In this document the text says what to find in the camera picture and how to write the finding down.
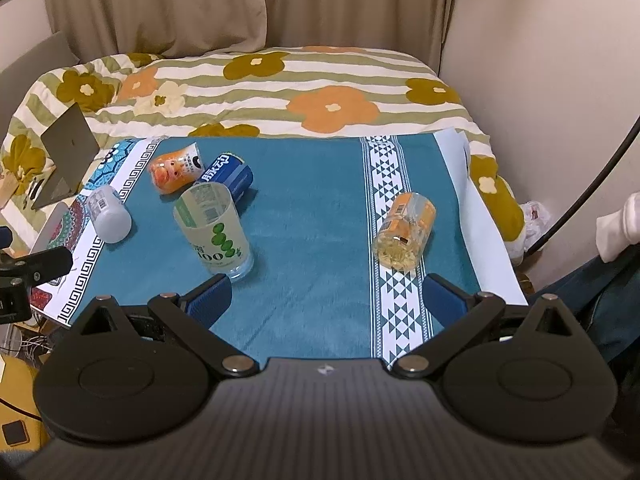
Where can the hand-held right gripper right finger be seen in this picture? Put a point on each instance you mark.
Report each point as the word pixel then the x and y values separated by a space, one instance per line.
pixel 442 302

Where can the white cloth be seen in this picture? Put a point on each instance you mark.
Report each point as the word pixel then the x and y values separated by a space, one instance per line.
pixel 617 232

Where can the beige curtain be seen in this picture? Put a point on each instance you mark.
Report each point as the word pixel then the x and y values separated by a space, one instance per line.
pixel 325 5

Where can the blue drink can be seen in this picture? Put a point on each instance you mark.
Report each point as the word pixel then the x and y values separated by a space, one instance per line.
pixel 230 172

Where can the clear cup with green print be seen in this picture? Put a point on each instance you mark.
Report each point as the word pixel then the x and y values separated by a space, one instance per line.
pixel 220 245

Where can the white sheet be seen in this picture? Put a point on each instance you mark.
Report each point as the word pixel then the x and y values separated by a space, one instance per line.
pixel 482 220

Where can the dark blue garment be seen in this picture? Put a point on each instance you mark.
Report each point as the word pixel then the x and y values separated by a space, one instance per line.
pixel 600 305

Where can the grey laptop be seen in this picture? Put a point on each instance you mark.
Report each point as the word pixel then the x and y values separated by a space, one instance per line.
pixel 67 150

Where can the white plastic bag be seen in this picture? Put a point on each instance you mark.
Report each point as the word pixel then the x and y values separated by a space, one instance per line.
pixel 535 217

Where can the white plastic bottle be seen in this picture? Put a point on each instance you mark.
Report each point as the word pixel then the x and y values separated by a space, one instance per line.
pixel 110 220

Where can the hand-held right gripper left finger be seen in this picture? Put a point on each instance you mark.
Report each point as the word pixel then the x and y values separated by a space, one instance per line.
pixel 210 302

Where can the floral striped blanket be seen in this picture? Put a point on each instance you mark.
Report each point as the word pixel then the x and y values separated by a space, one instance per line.
pixel 280 90

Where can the teal patterned cloth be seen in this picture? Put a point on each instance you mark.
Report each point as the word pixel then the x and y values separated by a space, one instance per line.
pixel 310 220

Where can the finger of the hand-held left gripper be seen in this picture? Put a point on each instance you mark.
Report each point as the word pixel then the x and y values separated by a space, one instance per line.
pixel 40 266

